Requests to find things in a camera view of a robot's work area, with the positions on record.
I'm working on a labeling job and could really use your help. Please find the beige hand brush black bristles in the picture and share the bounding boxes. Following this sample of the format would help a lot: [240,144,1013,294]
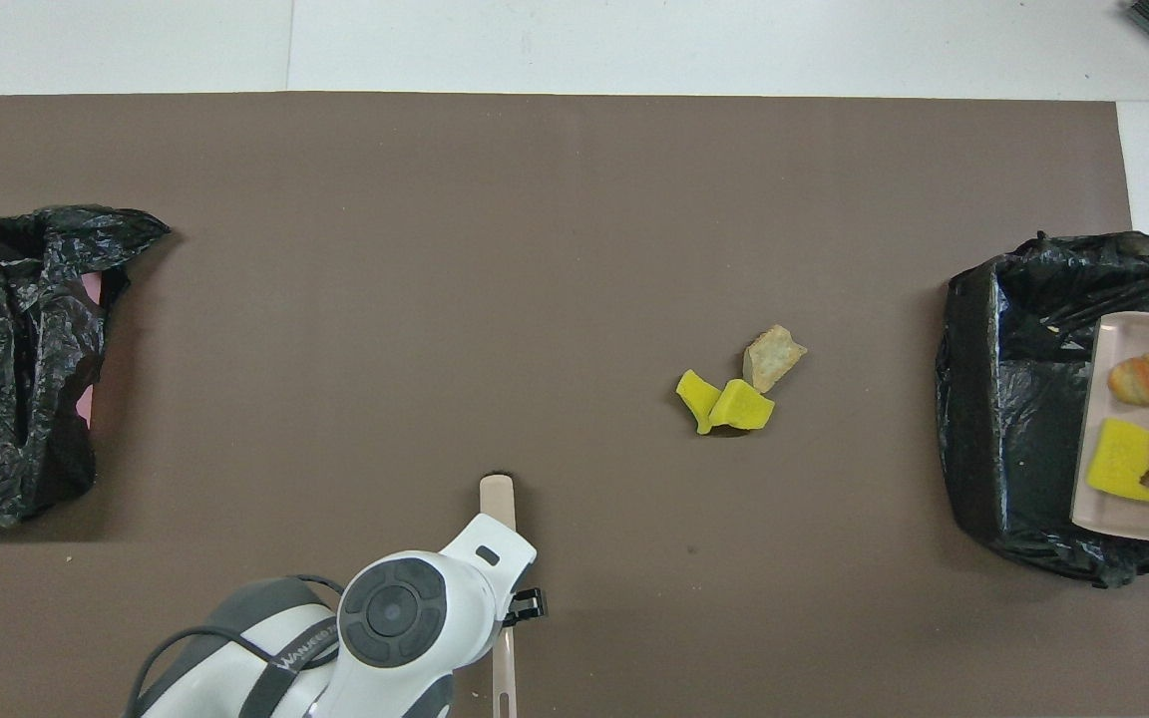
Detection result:
[479,474,520,718]

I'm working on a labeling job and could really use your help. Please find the beige toast piece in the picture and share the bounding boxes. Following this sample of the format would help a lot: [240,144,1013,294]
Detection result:
[742,324,808,394]

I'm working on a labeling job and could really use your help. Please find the beige plastic dustpan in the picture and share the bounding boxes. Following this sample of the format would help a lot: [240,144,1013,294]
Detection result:
[1070,311,1149,545]

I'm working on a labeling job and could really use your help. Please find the notched yellow sponge piece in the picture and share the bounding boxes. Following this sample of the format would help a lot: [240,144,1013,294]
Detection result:
[1086,419,1149,504]

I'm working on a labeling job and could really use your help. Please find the black trash bag lined bin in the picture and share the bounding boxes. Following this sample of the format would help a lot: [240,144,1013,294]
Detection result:
[937,231,1149,589]

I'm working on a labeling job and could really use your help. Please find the pink plastic bin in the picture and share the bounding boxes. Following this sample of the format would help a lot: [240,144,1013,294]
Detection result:
[76,269,107,430]

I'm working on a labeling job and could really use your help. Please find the brown table mat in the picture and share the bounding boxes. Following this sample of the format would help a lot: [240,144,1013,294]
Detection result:
[0,92,1149,718]

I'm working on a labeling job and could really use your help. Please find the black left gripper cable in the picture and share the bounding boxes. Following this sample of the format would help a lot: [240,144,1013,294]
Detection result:
[124,573,344,718]

